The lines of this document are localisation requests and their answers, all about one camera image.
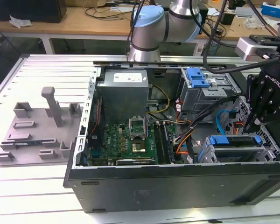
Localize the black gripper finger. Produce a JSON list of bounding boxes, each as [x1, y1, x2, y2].
[[244, 74, 260, 133], [249, 104, 280, 133]]

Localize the hard disk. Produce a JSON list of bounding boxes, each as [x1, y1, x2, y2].
[[197, 135, 263, 163]]

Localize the metal disk bay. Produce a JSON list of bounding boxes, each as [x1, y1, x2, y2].
[[197, 134, 280, 164]]

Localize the metal optical drive cage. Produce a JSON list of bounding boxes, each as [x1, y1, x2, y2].
[[179, 67, 242, 115]]

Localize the blue plastic drive latch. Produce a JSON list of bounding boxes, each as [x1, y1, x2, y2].
[[186, 67, 210, 88]]

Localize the clear plastic bag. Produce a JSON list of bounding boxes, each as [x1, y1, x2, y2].
[[245, 14, 268, 30]]

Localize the blue cardboard box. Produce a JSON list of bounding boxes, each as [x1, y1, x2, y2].
[[261, 2, 280, 20]]

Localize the small black box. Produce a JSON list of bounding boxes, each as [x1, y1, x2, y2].
[[220, 11, 236, 26]]

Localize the flat silver box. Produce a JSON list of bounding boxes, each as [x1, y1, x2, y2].
[[234, 6, 263, 17]]

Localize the RAM stick in motherboard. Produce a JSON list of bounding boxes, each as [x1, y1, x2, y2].
[[163, 122, 175, 164]]

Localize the black RAM slot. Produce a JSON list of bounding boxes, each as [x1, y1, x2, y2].
[[153, 122, 165, 164]]

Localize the metal socket cover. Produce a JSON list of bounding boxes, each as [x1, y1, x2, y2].
[[129, 115, 147, 140]]

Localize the black open PC case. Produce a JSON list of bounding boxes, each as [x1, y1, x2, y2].
[[63, 57, 280, 214]]

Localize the CPU socket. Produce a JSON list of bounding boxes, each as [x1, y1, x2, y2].
[[130, 139, 147, 154]]

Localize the gray power supply unit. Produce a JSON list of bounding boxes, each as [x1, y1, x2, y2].
[[97, 69, 150, 126]]

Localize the black graphics card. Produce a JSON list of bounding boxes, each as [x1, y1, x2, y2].
[[115, 158, 156, 166]]

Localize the green motherboard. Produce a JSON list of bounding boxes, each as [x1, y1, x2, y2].
[[87, 121, 185, 166]]

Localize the wooden workbench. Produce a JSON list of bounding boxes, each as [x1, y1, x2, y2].
[[0, 4, 280, 56]]

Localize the gray parts rack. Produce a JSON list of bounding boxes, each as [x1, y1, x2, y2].
[[0, 86, 84, 166]]

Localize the black computer tower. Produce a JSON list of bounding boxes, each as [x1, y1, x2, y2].
[[0, 0, 67, 24]]

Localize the RAM stick with blue label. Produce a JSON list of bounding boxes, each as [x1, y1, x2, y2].
[[14, 140, 42, 147]]

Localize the crumpled white plastic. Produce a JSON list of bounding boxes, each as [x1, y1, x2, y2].
[[9, 15, 33, 29]]

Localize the black camera cable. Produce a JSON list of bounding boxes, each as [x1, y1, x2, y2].
[[202, 0, 280, 73]]

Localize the orange black power wire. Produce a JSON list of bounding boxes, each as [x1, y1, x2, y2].
[[232, 120, 245, 135]]

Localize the blue data wire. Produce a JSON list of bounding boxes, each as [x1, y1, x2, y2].
[[215, 109, 238, 136]]

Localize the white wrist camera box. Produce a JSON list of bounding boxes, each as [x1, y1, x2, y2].
[[234, 35, 280, 62]]

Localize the thick black sleeved wire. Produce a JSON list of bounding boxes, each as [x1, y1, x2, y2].
[[189, 97, 238, 131]]

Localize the multicolour wire bundle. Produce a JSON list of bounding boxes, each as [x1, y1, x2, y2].
[[174, 116, 198, 156]]

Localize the yellow black wire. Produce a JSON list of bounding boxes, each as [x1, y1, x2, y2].
[[146, 84, 171, 115]]

